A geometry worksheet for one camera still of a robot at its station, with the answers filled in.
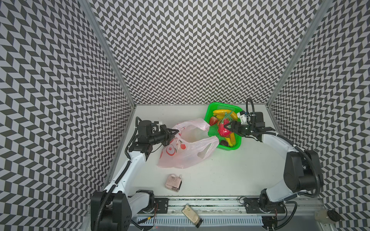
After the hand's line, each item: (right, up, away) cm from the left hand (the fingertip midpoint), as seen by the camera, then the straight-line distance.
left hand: (179, 130), depth 76 cm
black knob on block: (+74, -39, -9) cm, 84 cm away
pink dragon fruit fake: (+25, -1, +9) cm, 26 cm away
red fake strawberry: (+22, +5, +27) cm, 36 cm away
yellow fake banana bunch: (+28, +9, +27) cm, 40 cm away
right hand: (+29, -1, +12) cm, 31 cm away
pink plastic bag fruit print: (+6, -8, -5) cm, 11 cm away
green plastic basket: (+23, -3, +29) cm, 37 cm away
